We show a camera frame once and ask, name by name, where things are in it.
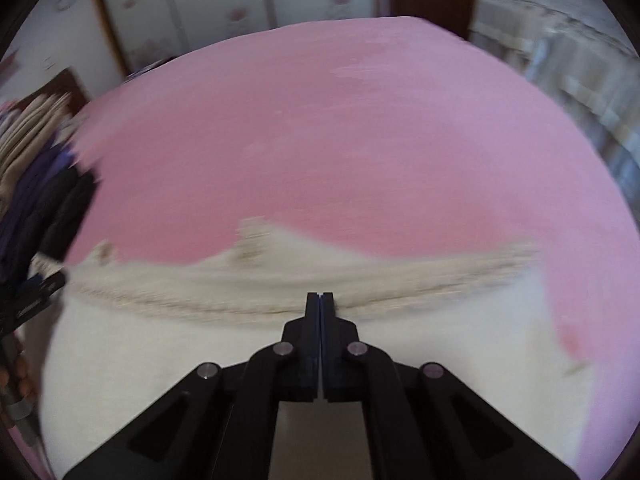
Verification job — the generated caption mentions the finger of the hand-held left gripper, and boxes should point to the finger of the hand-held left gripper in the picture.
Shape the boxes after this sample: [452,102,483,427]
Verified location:
[0,272,67,337]

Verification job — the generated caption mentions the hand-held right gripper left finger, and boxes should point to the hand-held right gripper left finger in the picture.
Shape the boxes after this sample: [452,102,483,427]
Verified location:
[62,292,321,480]

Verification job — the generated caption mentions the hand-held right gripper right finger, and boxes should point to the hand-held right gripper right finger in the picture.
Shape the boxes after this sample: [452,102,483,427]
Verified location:
[321,292,576,480]

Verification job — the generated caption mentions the white fluffy cardigan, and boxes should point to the white fluffy cardigan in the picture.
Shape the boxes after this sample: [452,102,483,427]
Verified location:
[37,217,598,480]

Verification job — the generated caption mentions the pile of dark clothes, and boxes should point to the pile of dark clothes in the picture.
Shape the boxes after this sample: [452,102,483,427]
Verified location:
[0,130,81,261]

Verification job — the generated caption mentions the folded black garment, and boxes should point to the folded black garment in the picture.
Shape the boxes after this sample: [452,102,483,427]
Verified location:
[30,167,98,266]

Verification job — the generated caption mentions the pink bed blanket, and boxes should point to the pink bed blanket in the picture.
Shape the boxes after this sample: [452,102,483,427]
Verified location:
[10,15,640,480]

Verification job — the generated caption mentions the floral sliding-door wardrobe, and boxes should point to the floral sliding-door wardrobe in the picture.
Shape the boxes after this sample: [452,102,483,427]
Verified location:
[87,0,396,76]

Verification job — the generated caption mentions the lace-covered furniture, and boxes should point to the lace-covered furniture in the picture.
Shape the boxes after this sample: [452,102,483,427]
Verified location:
[467,0,640,196]

